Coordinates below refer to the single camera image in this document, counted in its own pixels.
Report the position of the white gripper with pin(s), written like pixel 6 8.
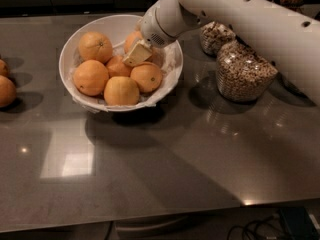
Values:
pixel 152 29

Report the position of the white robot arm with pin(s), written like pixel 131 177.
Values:
pixel 287 38

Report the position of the small centre orange in bowl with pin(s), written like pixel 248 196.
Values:
pixel 116 67

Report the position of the white paper liner in bowl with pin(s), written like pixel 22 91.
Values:
pixel 168 55

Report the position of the white bowl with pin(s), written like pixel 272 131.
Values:
pixel 116 25

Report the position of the orange front in bowl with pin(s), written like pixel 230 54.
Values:
pixel 120 91

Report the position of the back left glass cereal jar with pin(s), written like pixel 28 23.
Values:
pixel 213 36

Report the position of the front glass cereal jar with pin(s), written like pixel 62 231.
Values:
pixel 242 75

